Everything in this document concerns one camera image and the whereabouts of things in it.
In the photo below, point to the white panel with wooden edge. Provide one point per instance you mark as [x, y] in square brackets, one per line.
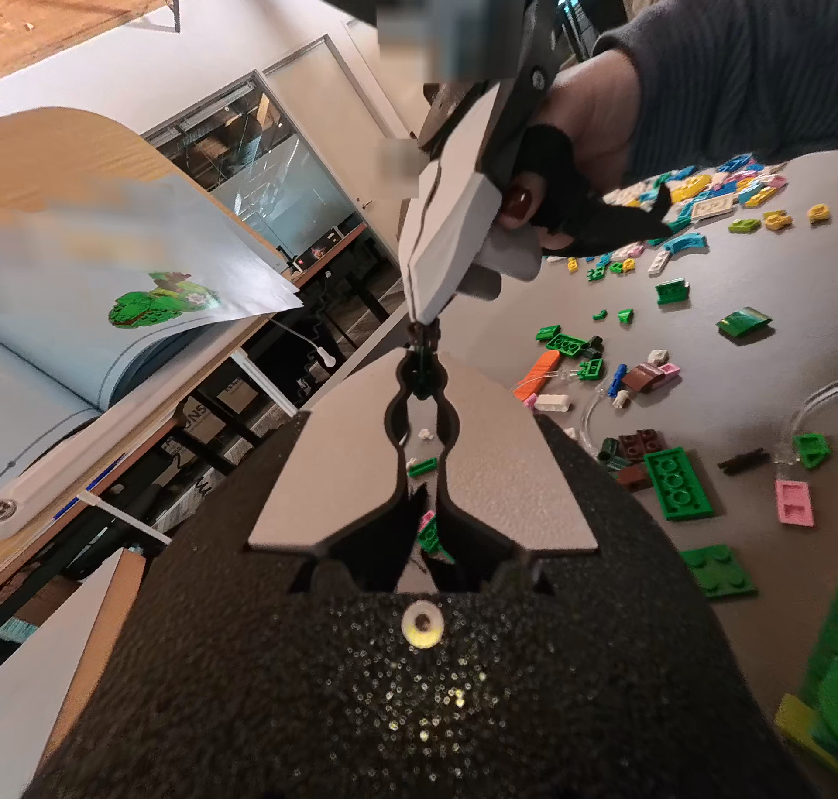
[46, 648]

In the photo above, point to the dark green lego stem piece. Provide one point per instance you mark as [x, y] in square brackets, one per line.
[422, 354]

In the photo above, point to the clear plastic tube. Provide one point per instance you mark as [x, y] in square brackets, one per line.
[589, 419]
[795, 419]

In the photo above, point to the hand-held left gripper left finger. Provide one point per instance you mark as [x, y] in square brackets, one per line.
[327, 478]

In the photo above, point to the glass partition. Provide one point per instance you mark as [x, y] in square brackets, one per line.
[262, 157]

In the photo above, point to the rounded wooden board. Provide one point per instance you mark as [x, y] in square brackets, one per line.
[65, 157]

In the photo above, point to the pile of colourful lego pieces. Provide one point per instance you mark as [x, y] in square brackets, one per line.
[713, 208]

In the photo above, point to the printed cardboard box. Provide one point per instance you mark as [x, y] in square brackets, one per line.
[209, 458]

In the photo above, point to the green plastic bin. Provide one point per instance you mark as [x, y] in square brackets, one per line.
[825, 668]

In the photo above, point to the person's right forearm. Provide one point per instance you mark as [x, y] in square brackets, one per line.
[733, 66]

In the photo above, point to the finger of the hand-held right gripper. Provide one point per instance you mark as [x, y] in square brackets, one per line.
[410, 236]
[458, 223]

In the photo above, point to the wooden desk with black legs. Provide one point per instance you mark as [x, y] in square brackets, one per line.
[327, 249]

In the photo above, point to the lego instruction booklet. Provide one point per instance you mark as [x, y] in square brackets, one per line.
[78, 354]

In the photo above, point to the person's right hand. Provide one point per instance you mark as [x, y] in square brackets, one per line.
[596, 118]

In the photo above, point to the black boxes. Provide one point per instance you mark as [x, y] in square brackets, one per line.
[321, 249]

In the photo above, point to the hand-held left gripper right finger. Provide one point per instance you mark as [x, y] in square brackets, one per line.
[517, 485]

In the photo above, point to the white door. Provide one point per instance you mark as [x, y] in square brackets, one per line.
[340, 125]

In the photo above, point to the scattered green brown lego pieces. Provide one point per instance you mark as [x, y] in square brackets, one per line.
[681, 485]

